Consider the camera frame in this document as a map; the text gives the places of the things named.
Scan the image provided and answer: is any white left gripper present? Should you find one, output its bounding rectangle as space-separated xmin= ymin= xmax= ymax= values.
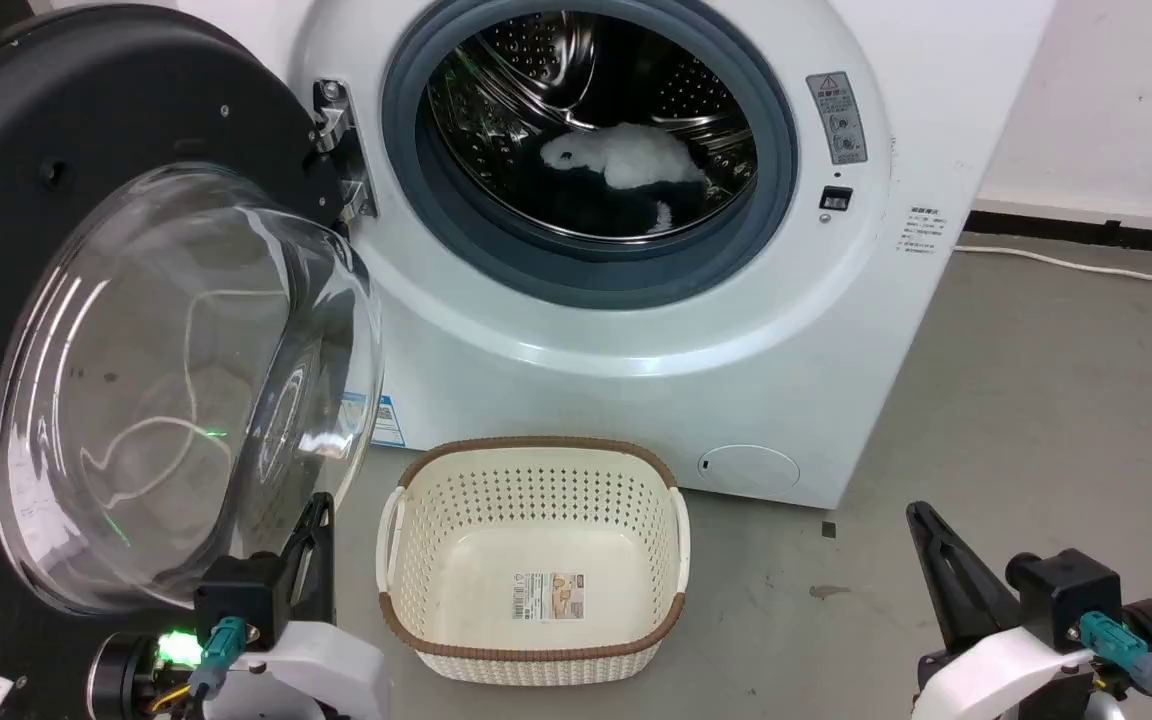
xmin=198 ymin=492 xmax=390 ymax=720

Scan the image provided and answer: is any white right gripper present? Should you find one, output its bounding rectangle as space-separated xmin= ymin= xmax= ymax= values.
xmin=906 ymin=501 xmax=1099 ymax=720

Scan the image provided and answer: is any white front-load washing machine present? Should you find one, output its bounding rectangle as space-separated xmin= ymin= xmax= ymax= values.
xmin=176 ymin=0 xmax=1057 ymax=511

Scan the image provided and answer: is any metal door hinge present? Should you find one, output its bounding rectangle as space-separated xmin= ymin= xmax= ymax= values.
xmin=311 ymin=78 xmax=379 ymax=221

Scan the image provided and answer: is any black washer door, glass bowl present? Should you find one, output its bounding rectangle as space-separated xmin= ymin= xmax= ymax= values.
xmin=0 ymin=3 xmax=387 ymax=720

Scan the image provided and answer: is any blue and white energy sticker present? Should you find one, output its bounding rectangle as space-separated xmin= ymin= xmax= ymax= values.
xmin=341 ymin=392 xmax=407 ymax=449

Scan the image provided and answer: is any cream perforated laundry basket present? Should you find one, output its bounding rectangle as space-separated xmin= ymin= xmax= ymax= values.
xmin=376 ymin=436 xmax=691 ymax=688

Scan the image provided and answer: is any paper product label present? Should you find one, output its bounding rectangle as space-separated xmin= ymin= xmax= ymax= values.
xmin=512 ymin=571 xmax=587 ymax=621

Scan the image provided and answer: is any round white filter cover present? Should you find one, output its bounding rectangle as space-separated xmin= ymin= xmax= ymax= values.
xmin=697 ymin=444 xmax=802 ymax=494

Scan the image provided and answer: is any small printed text label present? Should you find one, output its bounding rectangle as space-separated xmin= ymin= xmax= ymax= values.
xmin=900 ymin=205 xmax=950 ymax=257

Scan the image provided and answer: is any black baseboard strip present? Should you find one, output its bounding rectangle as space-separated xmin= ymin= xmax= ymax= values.
xmin=966 ymin=195 xmax=1152 ymax=263

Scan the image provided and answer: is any dark garment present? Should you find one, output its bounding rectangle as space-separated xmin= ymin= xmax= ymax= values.
xmin=491 ymin=168 xmax=679 ymax=242

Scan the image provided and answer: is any grey warning sticker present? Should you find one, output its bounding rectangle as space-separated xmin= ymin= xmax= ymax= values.
xmin=805 ymin=70 xmax=869 ymax=166

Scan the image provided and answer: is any white fluffy garment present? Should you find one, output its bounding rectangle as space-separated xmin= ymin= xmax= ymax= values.
xmin=539 ymin=122 xmax=712 ymax=234

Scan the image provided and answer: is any shiny steel washer drum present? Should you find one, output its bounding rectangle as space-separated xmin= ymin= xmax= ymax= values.
xmin=416 ymin=8 xmax=759 ymax=241

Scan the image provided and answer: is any teal plug cable, left gripper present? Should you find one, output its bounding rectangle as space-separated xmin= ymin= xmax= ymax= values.
xmin=184 ymin=616 xmax=250 ymax=720

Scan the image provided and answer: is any teal plug cable, gripper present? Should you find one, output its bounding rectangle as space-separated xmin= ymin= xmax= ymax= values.
xmin=184 ymin=616 xmax=250 ymax=720
xmin=1078 ymin=611 xmax=1152 ymax=720

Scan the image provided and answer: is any teal plug cable, right gripper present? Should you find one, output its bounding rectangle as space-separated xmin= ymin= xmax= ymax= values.
xmin=1078 ymin=611 xmax=1152 ymax=720

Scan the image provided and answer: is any white floor cable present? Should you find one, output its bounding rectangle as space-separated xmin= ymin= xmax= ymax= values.
xmin=954 ymin=243 xmax=1152 ymax=287

